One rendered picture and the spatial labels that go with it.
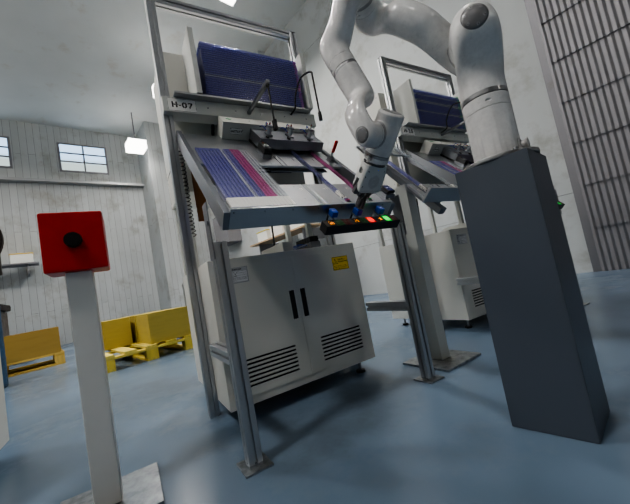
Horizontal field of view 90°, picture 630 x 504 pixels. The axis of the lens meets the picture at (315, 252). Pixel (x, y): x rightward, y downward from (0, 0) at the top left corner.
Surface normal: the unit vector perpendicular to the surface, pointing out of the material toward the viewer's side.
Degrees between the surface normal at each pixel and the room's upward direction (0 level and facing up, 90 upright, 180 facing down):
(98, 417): 90
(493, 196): 90
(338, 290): 90
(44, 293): 90
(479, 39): 126
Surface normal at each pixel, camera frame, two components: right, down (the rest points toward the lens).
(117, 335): 0.65, -0.18
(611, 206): -0.74, 0.09
